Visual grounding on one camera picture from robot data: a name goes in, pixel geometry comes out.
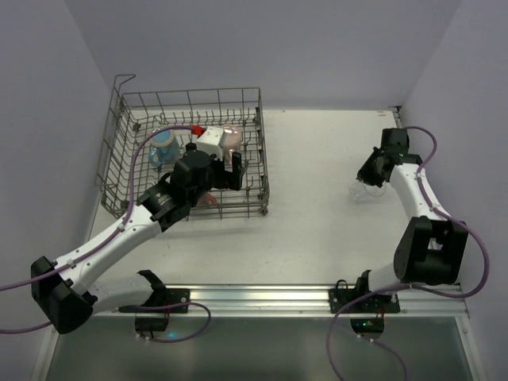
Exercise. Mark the grey wire dish rack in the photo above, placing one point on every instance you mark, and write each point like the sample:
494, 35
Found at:
124, 170

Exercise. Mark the aluminium mounting rail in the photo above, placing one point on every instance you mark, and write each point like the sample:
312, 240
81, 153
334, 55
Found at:
304, 301

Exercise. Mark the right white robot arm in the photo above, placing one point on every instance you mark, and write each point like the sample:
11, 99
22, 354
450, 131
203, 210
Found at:
431, 248

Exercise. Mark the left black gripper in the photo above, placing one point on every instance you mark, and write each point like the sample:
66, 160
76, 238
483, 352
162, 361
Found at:
228, 175

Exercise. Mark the pale pink mug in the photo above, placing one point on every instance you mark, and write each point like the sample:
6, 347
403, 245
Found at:
231, 141

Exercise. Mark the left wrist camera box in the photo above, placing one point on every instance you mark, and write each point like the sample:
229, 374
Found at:
210, 141

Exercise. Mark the blue printed cup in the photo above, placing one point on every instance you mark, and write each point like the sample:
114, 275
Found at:
164, 148

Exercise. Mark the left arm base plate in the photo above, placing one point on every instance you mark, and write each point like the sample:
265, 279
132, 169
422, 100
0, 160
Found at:
150, 325

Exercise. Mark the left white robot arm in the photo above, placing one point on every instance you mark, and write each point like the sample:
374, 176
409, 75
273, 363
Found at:
68, 289

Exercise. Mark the salmon pink mug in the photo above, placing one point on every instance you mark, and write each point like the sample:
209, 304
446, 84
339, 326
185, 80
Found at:
205, 199

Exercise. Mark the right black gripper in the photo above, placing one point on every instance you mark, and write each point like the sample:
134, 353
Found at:
371, 171

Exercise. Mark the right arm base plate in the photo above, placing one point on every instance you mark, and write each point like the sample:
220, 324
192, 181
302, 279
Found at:
377, 306

